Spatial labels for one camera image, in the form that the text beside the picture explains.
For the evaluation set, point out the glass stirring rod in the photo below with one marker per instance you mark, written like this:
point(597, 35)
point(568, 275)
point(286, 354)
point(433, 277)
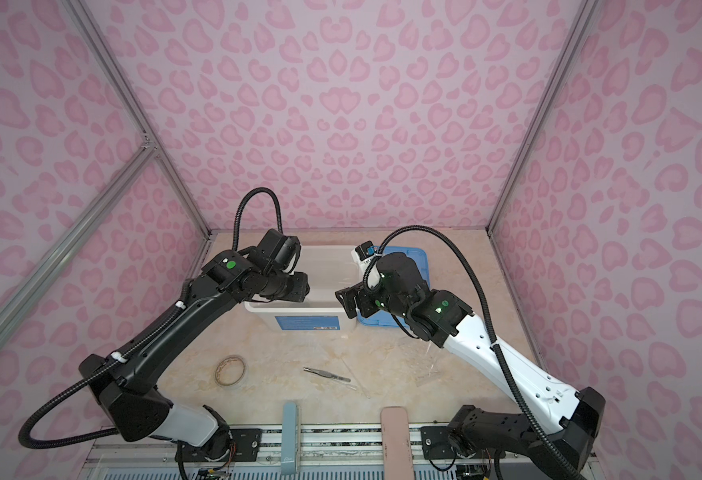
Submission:
point(356, 380)

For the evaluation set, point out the blue plastic lid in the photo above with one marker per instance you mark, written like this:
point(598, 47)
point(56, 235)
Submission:
point(396, 279)

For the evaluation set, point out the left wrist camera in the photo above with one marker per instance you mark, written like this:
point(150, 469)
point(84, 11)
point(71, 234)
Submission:
point(278, 251)

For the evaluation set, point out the metal tweezers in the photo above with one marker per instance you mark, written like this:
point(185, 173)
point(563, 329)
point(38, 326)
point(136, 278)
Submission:
point(326, 374)

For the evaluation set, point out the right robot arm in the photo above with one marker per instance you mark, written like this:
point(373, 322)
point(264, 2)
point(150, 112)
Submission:
point(557, 424)

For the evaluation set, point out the clear tape roll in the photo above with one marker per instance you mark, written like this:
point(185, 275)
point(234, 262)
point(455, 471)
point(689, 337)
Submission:
point(230, 371)

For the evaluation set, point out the aluminium mounting rail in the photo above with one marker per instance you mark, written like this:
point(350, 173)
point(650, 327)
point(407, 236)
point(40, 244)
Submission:
point(327, 451)

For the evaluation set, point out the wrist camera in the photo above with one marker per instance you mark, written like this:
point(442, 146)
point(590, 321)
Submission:
point(278, 251)
point(364, 253)

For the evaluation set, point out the light blue clamp bar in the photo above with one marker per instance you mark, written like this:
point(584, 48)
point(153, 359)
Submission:
point(290, 439)

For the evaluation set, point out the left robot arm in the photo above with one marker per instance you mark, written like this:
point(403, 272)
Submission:
point(128, 394)

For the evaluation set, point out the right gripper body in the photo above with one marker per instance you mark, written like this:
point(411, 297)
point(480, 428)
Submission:
point(371, 301)

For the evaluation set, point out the white plastic bin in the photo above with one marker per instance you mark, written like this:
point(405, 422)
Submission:
point(329, 268)

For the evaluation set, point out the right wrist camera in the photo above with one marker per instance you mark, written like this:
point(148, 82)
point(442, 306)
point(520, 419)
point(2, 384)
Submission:
point(364, 253)

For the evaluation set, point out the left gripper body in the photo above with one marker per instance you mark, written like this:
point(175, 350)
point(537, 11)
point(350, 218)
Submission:
point(289, 286)

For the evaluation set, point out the pink clamp bar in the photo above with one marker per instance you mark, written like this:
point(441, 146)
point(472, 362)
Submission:
point(397, 451)

